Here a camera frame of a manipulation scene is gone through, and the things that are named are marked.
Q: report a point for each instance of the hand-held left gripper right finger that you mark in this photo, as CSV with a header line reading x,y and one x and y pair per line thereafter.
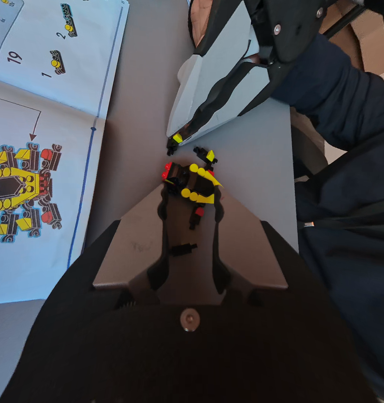
x,y
251,252

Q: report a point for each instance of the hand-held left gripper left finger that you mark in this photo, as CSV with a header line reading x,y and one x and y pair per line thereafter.
x,y
132,245

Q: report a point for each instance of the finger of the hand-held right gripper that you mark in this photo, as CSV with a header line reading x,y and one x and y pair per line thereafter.
x,y
242,94
195,91

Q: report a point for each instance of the black lego leg yellow wedge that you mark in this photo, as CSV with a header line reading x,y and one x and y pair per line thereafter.
x,y
177,138
209,155

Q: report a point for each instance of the yellow black lego spider model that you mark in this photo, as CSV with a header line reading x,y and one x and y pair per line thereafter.
x,y
201,185

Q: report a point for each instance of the person's right forearm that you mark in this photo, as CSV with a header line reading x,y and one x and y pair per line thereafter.
x,y
321,94

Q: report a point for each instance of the black lego bar piece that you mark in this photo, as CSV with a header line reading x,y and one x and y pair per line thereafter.
x,y
182,249

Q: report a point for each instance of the lego instruction booklet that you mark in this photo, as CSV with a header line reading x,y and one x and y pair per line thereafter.
x,y
37,94

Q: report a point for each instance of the person's right hand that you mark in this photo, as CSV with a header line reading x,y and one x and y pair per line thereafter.
x,y
199,22

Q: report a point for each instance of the brown cardboard box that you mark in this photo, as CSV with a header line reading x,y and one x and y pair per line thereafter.
x,y
365,47

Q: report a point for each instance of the person's torso in navy jacket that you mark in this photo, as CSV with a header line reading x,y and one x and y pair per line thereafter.
x,y
352,267

